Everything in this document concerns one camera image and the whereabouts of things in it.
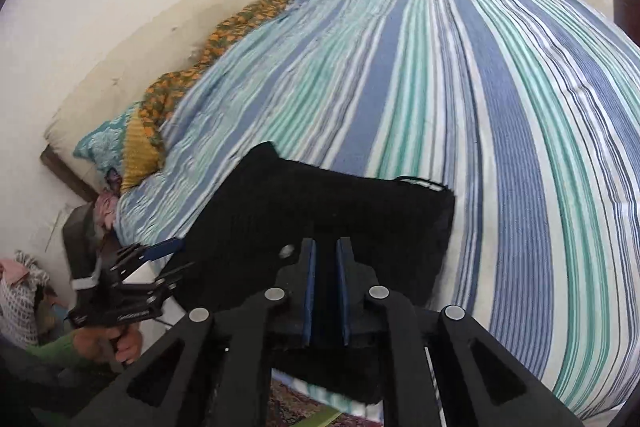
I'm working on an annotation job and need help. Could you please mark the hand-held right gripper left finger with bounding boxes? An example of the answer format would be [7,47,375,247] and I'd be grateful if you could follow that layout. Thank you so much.
[70,239,320,427]

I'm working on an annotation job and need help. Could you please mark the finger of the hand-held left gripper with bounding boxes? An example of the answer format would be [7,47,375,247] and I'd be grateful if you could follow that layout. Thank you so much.
[107,237,187,275]
[150,261,196,295]

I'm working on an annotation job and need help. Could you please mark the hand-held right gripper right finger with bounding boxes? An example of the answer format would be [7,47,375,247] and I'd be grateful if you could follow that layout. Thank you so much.
[336,238,586,427]

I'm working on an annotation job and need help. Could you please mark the black pants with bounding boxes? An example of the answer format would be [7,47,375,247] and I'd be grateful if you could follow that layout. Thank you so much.
[162,141,457,405]

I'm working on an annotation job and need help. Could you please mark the person's left hand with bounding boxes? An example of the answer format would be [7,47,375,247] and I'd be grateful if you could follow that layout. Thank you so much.
[72,326,145,368]

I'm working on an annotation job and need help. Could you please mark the pink cloth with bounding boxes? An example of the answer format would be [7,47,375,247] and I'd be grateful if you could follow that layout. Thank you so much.
[95,172,126,228]

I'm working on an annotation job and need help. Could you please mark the dark chair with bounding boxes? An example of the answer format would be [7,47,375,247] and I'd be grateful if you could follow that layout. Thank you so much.
[62,202,121,288]

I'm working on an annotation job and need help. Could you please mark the white lattice bag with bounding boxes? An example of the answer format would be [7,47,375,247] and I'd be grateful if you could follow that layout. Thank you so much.
[0,249,51,348]

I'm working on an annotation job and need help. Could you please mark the patterned rug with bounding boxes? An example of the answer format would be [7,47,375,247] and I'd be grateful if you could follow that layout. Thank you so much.
[267,379,386,427]

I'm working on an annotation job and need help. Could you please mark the teal patterned pillow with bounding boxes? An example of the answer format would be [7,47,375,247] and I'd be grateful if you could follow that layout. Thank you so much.
[72,104,143,178]

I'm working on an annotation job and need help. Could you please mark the orange floral cloth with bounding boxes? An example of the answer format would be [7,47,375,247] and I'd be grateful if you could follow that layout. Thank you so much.
[120,0,301,192]

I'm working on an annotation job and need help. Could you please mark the beige headboard cushion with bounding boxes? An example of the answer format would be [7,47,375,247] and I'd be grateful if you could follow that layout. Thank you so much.
[44,0,261,180]

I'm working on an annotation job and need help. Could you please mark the striped bed blanket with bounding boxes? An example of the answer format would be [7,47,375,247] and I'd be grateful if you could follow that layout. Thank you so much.
[114,0,640,423]

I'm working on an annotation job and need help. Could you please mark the dark wooden dresser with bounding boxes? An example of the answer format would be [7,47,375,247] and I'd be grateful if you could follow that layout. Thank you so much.
[609,0,640,48]

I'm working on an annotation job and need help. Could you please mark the wooden bed frame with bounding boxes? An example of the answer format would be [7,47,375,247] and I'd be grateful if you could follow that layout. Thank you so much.
[40,144,101,202]

